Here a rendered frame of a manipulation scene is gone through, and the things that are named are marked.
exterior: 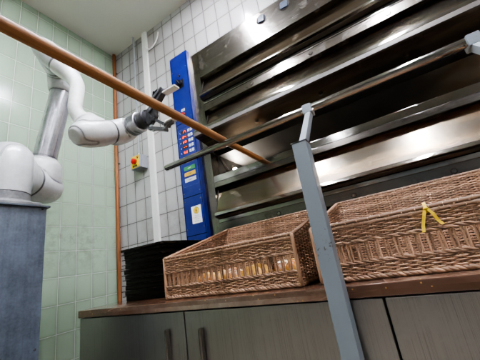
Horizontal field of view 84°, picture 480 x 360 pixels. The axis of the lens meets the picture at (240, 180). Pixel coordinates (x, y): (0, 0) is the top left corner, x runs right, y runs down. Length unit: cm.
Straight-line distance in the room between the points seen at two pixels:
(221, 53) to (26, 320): 166
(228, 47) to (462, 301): 169
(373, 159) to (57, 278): 181
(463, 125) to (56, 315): 217
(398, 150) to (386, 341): 79
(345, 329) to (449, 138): 88
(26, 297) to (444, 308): 122
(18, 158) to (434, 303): 140
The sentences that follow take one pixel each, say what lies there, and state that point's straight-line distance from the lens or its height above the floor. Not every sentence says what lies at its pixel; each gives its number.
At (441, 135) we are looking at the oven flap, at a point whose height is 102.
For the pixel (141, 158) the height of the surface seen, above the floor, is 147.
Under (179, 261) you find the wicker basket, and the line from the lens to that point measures 107.
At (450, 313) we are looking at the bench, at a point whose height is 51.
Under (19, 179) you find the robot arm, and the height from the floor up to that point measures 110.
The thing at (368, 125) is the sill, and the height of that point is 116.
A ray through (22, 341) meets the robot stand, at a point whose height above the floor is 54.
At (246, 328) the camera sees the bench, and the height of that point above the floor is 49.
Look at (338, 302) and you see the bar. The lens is 69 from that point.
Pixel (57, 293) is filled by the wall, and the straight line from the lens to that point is 197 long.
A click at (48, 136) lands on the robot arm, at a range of 159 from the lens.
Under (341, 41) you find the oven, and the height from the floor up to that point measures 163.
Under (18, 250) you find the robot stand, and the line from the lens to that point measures 125.
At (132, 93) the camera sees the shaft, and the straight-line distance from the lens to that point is 87.
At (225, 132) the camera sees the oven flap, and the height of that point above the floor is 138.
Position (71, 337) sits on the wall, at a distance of 202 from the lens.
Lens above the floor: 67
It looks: 17 degrees up
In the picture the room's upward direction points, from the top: 9 degrees counter-clockwise
